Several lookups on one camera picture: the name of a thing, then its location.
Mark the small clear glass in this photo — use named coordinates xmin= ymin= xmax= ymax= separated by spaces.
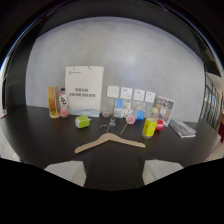
xmin=108 ymin=116 xmax=118 ymax=128

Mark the white paper bag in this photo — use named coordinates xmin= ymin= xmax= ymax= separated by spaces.
xmin=64 ymin=65 xmax=105 ymax=118

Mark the green and white cube box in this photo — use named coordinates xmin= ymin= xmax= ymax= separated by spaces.
xmin=74 ymin=115 xmax=91 ymax=129

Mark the blue and white packet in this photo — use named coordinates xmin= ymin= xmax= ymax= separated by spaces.
xmin=113 ymin=98 xmax=132 ymax=119

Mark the pink flower with green stem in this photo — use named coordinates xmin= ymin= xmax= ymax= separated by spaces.
xmin=119 ymin=114 xmax=137 ymax=136

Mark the white wall socket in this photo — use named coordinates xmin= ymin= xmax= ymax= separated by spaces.
xmin=119 ymin=86 xmax=134 ymax=101
xmin=144 ymin=90 xmax=157 ymax=104
xmin=132 ymin=88 xmax=147 ymax=102
xmin=106 ymin=85 xmax=121 ymax=99

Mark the wooden clothes hanger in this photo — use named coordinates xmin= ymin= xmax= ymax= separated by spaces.
xmin=74 ymin=124 xmax=147 ymax=155

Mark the pink bottle with white label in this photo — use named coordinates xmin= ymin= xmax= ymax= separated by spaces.
xmin=58 ymin=87 xmax=70 ymax=119

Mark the bottle of yellow liquid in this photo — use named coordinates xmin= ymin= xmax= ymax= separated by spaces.
xmin=47 ymin=85 xmax=62 ymax=120

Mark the clear packet with blue corner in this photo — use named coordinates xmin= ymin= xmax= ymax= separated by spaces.
xmin=130 ymin=101 xmax=147 ymax=121

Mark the small pale bottle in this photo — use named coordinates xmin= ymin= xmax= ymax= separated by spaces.
xmin=151 ymin=106 xmax=160 ymax=120

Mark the colourful printed card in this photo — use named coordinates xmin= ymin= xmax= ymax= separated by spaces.
xmin=155 ymin=95 xmax=176 ymax=127

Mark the grey magazine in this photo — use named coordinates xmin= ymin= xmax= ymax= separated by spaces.
xmin=168 ymin=118 xmax=197 ymax=139

